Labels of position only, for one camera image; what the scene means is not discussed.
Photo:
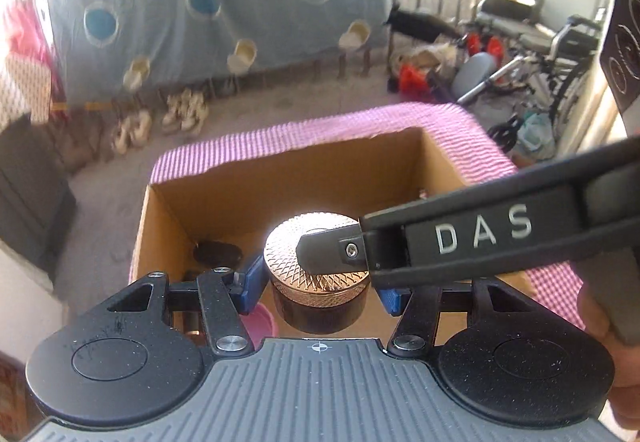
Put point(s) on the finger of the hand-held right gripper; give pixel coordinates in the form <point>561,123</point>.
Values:
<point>330,254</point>

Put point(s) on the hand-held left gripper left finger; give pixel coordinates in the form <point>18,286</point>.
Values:
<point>253,283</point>

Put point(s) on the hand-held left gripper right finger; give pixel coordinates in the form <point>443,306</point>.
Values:
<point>392,300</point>

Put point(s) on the pink round lid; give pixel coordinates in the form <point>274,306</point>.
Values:
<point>261,326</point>

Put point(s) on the black cylinder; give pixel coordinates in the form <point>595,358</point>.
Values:
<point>216,253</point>

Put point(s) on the gold lid cosmetic jar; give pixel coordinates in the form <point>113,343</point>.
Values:
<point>320,302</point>

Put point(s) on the brown cardboard box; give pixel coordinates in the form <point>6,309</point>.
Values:
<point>300,177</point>

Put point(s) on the person's right hand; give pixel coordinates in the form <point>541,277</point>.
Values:
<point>627,382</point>

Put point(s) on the pale plastic bag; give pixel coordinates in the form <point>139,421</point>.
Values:
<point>535,135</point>

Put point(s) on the pair of cream slippers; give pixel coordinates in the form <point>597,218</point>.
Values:
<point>131,132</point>
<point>185,111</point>

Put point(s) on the red plastic item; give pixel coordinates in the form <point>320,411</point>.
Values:
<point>414,80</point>

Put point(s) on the wheelchair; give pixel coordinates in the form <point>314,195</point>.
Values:
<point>550,22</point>

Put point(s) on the cream slipper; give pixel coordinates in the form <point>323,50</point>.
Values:
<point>242,56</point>
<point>356,35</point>
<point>136,73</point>

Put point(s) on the black seat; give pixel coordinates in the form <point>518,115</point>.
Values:
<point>420,22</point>

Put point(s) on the blue blanket with circles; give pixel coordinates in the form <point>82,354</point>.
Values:
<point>240,32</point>

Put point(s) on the dark cabinet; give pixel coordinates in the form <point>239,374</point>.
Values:
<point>30,192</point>

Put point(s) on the pink patterned cloth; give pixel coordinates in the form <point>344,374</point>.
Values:
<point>25,67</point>

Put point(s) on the silver folding frame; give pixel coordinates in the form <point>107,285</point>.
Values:
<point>500,80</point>

